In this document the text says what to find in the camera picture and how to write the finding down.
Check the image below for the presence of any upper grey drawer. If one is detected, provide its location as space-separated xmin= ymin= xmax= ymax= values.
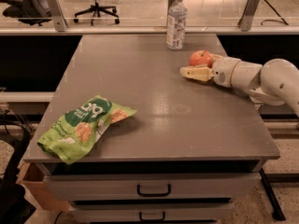
xmin=44 ymin=173 xmax=260 ymax=201

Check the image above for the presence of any black table leg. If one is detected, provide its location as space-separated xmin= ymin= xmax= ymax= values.
xmin=259 ymin=169 xmax=286 ymax=221

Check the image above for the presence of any black chair bottom left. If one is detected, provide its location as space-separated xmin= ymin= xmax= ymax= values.
xmin=0 ymin=125 xmax=36 ymax=224

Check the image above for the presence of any clear plastic water bottle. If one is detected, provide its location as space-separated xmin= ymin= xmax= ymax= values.
xmin=166 ymin=0 xmax=188 ymax=50

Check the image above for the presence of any brown wooden box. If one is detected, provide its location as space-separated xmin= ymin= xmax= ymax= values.
xmin=17 ymin=162 xmax=70 ymax=212

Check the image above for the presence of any left metal bracket post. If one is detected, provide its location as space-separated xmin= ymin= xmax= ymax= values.
xmin=47 ymin=0 xmax=67 ymax=32

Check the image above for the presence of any black cable on floor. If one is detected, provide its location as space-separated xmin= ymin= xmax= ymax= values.
xmin=259 ymin=0 xmax=290 ymax=26

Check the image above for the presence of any red apple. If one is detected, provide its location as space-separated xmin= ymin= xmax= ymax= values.
xmin=189 ymin=50 xmax=214 ymax=67

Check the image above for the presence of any lower grey drawer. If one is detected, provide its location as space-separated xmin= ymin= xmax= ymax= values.
xmin=71 ymin=203 xmax=234 ymax=223

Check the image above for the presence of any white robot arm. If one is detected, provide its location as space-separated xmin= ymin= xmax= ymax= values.
xmin=180 ymin=55 xmax=299 ymax=117

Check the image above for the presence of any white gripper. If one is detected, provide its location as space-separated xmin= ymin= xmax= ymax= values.
xmin=179 ymin=54 xmax=240 ymax=88

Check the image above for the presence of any grey drawer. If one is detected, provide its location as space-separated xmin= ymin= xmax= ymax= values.
xmin=71 ymin=203 xmax=234 ymax=223
xmin=44 ymin=173 xmax=260 ymax=201

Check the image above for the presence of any right metal bracket post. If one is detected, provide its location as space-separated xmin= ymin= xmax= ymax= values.
xmin=238 ymin=0 xmax=260 ymax=32

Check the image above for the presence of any green rice chip bag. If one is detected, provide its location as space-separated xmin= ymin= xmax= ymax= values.
xmin=37 ymin=95 xmax=136 ymax=164

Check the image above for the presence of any dark office chair left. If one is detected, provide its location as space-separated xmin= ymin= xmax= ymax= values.
xmin=0 ymin=0 xmax=51 ymax=26

